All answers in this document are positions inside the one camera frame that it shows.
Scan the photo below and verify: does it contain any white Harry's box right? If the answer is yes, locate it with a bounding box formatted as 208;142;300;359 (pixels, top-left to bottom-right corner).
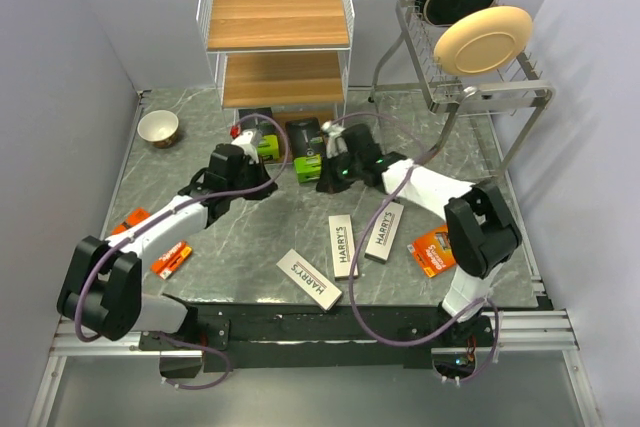
364;201;404;264

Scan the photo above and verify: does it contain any red floral ceramic bowl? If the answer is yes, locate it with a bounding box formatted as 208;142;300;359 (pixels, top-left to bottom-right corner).
137;110;179;148

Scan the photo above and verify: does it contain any white harry's box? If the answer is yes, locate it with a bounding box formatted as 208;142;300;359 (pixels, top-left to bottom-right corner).
364;201;404;264
276;249;342;312
328;214;355;280

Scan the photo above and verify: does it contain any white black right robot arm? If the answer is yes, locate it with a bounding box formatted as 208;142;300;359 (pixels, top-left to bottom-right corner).
318;121;522;347

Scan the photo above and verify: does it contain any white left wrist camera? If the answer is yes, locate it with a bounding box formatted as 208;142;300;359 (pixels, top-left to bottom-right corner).
231;129;263;164

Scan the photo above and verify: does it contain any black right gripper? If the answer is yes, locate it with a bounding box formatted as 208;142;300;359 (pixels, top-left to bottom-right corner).
315;148;362;196

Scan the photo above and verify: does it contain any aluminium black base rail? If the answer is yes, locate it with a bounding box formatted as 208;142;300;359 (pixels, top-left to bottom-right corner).
28;303;602;426

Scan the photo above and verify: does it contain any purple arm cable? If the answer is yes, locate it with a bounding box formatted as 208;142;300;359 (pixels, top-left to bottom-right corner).
329;112;501;386
73;114;291;392

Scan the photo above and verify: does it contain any metal dish rack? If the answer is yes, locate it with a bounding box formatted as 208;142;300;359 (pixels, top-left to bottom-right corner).
368;0;555;177

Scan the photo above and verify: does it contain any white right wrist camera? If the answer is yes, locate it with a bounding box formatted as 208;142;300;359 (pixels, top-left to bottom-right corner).
321;121;348;159

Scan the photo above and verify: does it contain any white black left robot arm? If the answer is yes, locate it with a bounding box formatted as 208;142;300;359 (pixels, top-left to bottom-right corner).
57;141;277;349

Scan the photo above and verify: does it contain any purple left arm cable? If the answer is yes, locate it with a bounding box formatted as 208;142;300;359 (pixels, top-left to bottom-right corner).
73;114;291;392

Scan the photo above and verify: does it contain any orange gillette pack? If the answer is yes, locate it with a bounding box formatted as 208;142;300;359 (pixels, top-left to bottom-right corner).
111;208;193;280
408;224;456;278

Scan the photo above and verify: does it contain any white wire wooden shelf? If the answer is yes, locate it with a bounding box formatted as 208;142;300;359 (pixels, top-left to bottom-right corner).
196;0;355;115

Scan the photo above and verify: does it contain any orange Gillette pack left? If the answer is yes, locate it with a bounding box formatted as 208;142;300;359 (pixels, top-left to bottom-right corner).
111;208;193;280

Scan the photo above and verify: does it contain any Gillette Labs razor box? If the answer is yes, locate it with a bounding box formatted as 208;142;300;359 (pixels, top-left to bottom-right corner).
284;116;325;184
238;107;280;162

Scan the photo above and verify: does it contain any white Harry's box middle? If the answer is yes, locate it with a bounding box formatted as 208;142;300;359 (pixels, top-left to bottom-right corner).
328;214;355;280

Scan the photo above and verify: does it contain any white Harry's box left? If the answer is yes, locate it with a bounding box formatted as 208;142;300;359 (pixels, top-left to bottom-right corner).
276;249;342;312

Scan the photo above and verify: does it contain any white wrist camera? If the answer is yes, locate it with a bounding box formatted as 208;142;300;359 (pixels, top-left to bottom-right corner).
231;129;263;164
321;121;348;159

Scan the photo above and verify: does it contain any orange Gillette pack right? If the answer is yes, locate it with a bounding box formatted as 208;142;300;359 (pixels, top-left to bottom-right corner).
408;224;456;278

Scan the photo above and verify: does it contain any beige plate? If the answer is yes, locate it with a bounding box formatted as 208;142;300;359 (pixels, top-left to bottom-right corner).
433;6;533;76

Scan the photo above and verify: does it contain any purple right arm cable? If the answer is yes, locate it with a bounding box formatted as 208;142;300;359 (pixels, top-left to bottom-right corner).
329;112;501;386

